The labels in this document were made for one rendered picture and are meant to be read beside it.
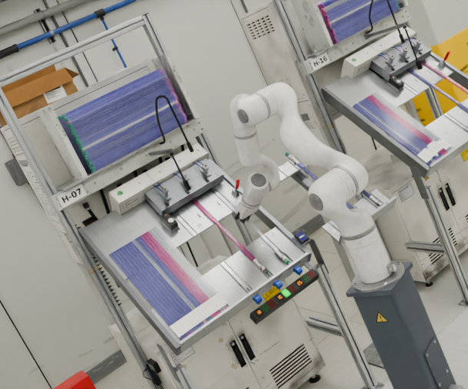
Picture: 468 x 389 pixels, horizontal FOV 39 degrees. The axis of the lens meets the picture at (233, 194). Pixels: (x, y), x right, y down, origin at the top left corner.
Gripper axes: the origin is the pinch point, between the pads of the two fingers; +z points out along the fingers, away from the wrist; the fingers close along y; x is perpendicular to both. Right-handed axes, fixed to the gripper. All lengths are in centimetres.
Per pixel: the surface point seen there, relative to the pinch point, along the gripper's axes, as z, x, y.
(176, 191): 1.0, -26.7, 18.1
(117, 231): 7, -25, 48
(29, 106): 0, -97, 52
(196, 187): 0.1, -23.1, 9.6
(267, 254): -3.5, 20.1, 3.6
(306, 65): -3, -54, -78
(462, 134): -5, 20, -119
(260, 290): -6.3, 32.2, 16.9
